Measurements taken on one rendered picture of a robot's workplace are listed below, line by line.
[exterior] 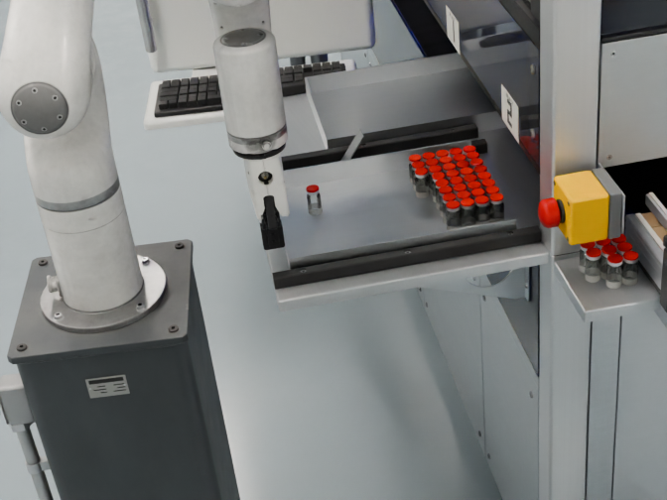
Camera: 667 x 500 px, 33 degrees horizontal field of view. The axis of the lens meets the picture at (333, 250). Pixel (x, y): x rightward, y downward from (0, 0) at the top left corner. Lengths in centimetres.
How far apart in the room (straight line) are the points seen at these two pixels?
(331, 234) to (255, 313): 137
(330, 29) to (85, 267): 105
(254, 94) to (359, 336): 152
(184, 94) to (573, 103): 105
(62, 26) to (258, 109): 28
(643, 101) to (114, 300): 79
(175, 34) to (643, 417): 127
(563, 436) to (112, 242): 79
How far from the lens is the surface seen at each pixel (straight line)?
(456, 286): 180
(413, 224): 176
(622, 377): 187
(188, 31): 252
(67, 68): 148
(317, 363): 291
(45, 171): 160
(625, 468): 201
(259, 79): 153
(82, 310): 171
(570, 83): 155
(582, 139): 159
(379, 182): 188
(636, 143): 163
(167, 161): 392
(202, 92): 239
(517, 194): 183
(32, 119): 149
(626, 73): 157
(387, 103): 213
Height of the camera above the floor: 183
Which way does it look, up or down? 34 degrees down
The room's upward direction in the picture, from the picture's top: 7 degrees counter-clockwise
